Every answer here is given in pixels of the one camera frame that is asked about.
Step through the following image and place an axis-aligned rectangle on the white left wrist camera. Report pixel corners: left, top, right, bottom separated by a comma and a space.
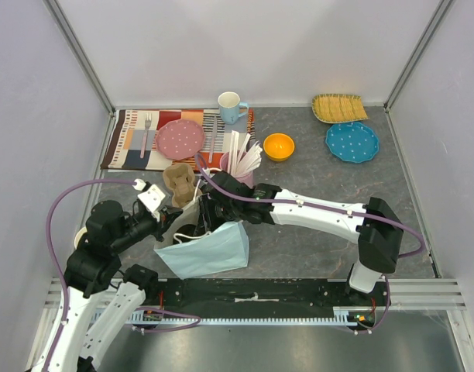
133, 178, 168, 220

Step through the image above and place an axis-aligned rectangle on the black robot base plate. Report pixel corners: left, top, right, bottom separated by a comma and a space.
143, 278, 386, 319

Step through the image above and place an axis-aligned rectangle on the grey table knife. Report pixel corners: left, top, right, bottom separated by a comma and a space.
208, 116, 218, 164

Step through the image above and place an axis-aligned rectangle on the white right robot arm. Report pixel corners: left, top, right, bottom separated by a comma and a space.
203, 171, 404, 305

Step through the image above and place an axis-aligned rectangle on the pink polka dot plate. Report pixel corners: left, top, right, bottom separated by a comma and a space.
155, 119, 205, 160

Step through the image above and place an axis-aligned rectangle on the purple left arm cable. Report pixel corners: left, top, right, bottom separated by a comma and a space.
39, 178, 201, 372

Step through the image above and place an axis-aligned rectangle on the white wrapped straw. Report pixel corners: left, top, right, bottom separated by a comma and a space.
234, 133, 250, 176
227, 130, 240, 174
240, 141, 263, 174

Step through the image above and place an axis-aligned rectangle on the black plastic cup lid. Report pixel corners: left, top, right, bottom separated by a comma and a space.
173, 224, 198, 243

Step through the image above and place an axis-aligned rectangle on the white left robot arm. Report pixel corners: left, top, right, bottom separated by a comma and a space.
32, 201, 183, 371

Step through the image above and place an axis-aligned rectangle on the pink straw holder cup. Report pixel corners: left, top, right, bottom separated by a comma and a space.
219, 153, 254, 188

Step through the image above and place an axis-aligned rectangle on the orange bowl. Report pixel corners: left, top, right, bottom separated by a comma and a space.
263, 133, 295, 162

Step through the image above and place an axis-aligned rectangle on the silver fork pink handle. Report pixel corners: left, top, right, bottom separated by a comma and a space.
140, 112, 152, 159

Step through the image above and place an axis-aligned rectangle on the yellow woven tray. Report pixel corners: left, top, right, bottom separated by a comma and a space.
311, 94, 369, 124

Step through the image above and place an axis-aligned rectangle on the colourful striped placemat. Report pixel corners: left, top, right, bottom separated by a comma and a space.
101, 108, 256, 171

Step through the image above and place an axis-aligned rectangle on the blue polka dot plate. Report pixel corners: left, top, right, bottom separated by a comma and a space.
325, 122, 380, 164

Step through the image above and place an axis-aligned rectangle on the grey slotted cable duct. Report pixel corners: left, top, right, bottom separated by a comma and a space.
93, 308, 377, 326

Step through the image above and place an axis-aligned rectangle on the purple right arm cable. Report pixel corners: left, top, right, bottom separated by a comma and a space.
194, 153, 425, 336

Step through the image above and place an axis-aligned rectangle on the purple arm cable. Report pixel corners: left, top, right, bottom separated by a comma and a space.
194, 153, 425, 336
39, 178, 201, 372

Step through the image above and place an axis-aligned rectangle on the light blue paper bag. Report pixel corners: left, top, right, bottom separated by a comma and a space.
153, 181, 250, 279

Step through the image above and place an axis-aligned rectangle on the light blue mug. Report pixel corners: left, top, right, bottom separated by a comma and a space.
218, 91, 249, 125

